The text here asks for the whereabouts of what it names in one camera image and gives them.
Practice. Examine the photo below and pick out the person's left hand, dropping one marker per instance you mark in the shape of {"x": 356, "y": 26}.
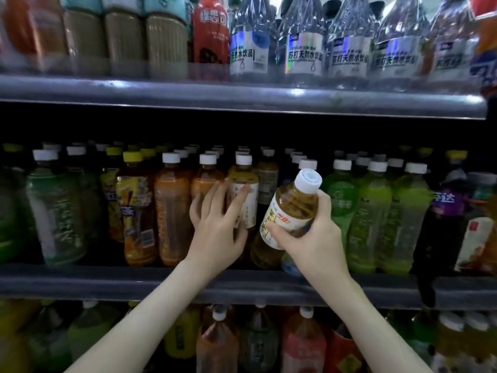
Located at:
{"x": 213, "y": 241}

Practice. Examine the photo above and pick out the person's right hand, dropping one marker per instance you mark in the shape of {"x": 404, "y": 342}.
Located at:
{"x": 322, "y": 256}

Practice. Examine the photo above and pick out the amber bottle white cap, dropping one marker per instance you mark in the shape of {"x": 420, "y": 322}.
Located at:
{"x": 291, "y": 206}

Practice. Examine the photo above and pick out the drinks shelf unit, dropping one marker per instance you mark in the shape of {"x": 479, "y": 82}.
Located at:
{"x": 233, "y": 97}

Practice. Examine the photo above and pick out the person's left forearm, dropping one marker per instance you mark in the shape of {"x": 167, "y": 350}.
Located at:
{"x": 140, "y": 330}

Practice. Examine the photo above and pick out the person's right forearm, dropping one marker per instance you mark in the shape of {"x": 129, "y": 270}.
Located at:
{"x": 380, "y": 334}

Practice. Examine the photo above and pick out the row of soda cans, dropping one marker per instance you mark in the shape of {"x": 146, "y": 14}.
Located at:
{"x": 485, "y": 42}

